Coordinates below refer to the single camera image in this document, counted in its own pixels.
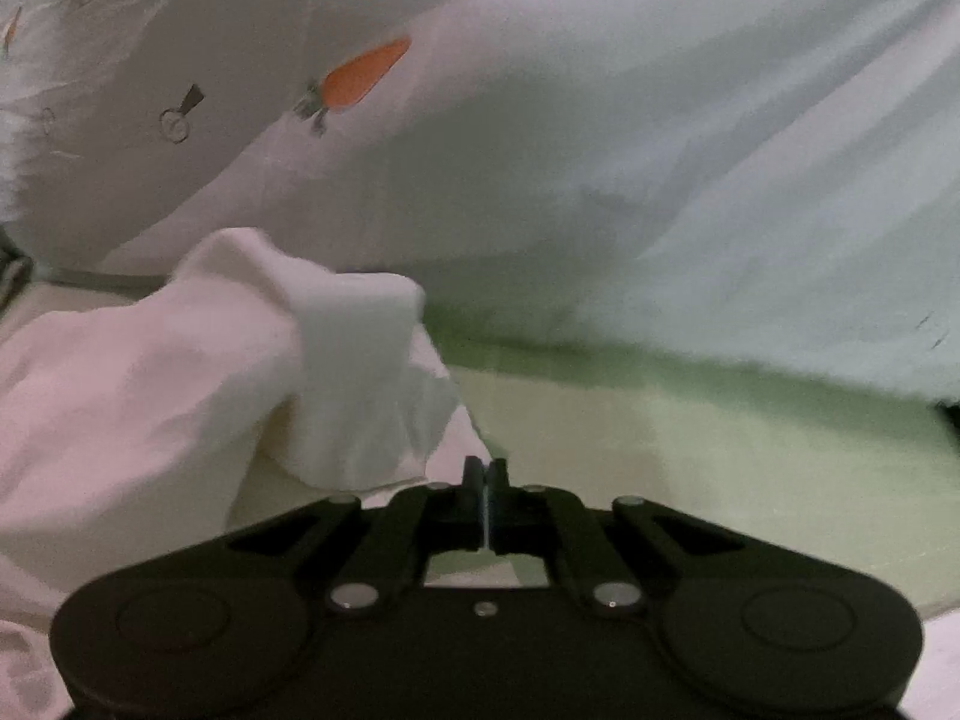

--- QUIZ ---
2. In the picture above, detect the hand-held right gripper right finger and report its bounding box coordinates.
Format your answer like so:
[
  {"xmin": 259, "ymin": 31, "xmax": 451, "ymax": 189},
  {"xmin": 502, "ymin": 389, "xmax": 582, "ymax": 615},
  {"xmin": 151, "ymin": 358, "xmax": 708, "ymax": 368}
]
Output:
[{"xmin": 486, "ymin": 457, "xmax": 755, "ymax": 613}]

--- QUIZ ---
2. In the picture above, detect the carrot printed pale sheet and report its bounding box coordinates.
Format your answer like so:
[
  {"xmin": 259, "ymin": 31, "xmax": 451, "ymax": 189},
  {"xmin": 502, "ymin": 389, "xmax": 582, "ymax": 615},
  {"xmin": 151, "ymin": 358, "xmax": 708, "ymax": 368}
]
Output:
[{"xmin": 0, "ymin": 0, "xmax": 960, "ymax": 407}]

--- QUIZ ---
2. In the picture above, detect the white garment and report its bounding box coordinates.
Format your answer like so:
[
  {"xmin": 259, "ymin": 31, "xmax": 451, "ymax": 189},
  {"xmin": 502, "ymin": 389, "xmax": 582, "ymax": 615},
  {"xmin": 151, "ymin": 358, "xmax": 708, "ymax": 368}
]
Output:
[{"xmin": 0, "ymin": 228, "xmax": 497, "ymax": 720}]

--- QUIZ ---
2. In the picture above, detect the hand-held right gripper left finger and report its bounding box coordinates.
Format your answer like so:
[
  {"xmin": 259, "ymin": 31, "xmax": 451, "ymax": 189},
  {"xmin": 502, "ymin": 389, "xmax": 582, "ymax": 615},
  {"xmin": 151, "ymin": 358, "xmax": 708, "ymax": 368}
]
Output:
[{"xmin": 176, "ymin": 456, "xmax": 488, "ymax": 613}]

